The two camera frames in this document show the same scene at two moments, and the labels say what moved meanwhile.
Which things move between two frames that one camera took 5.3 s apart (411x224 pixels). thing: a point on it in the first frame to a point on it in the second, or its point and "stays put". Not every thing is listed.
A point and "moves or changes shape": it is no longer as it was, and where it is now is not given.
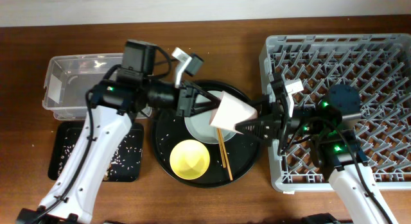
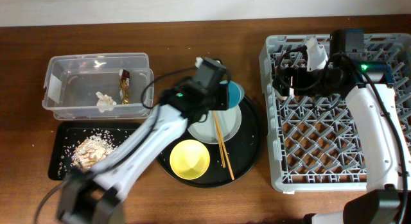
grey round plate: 198,125 stays put
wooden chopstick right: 226,155 stays put
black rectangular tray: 126,165 stays put
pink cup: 229,111 moves or changes shape
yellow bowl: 189,159 stays put
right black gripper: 279,126 to 300,74
